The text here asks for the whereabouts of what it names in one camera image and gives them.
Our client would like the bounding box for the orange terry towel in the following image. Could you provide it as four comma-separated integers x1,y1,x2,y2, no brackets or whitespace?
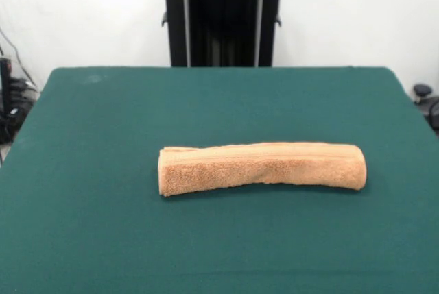
157,141,368,199

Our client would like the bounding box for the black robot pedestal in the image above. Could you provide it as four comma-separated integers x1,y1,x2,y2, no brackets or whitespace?
150,0,296,68

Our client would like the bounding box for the black equipment stack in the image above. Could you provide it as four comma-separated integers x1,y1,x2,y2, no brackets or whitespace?
0,56,39,145

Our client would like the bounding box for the dark green table cloth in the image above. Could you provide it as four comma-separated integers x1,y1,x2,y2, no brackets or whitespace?
0,66,439,294

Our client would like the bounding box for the grey cable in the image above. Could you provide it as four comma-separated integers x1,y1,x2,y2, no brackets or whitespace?
0,28,37,86

